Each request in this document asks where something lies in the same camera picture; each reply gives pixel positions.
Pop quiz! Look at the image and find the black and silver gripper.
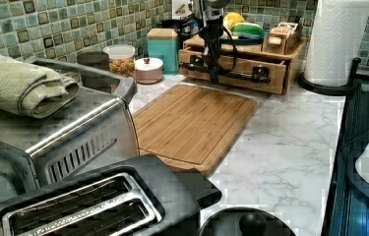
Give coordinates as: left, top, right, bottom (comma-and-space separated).
191, 0, 225, 84

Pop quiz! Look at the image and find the wooden drawer with black handle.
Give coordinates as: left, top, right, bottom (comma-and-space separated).
179, 46, 292, 94

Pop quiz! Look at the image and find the wooden drawer cabinet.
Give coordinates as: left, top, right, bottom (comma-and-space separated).
182, 36, 306, 84

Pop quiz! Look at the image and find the yellow toy fruit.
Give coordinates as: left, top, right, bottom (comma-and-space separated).
223, 12, 245, 29

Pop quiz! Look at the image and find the teal plate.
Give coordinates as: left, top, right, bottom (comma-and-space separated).
219, 30, 267, 45

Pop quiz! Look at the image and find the teal canister with wooden lid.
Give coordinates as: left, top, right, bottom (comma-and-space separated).
147, 29, 179, 75

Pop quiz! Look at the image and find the wooden spice box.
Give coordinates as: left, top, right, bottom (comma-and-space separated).
262, 22, 303, 54

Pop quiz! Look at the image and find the pink pot with white lid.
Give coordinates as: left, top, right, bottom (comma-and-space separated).
135, 57, 163, 84

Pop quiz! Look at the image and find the bamboo cutting board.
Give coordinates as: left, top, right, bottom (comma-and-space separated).
133, 85, 257, 176

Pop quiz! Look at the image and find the clear jar of snacks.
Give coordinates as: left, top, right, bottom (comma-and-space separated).
103, 44, 135, 77

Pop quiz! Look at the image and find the black paper towel holder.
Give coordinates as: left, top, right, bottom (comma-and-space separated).
297, 57, 361, 96

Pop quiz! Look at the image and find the dark glass jar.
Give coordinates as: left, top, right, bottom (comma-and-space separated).
77, 51, 109, 71

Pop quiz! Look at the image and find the paper towel roll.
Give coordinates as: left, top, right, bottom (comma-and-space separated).
304, 0, 369, 87

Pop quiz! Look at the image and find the black two-slot toaster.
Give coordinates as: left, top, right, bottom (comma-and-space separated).
0, 154, 221, 236

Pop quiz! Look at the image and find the dark round lid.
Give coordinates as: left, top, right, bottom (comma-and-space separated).
198, 206, 296, 236

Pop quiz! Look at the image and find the folded green towel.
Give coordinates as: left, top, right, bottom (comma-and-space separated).
0, 54, 80, 119

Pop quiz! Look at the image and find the black stovetop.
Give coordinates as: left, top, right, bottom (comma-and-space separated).
321, 71, 369, 236

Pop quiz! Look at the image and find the stainless steel toaster oven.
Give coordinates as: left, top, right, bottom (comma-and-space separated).
0, 58, 139, 203

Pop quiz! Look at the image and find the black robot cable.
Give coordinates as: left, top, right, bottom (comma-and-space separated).
173, 14, 239, 75

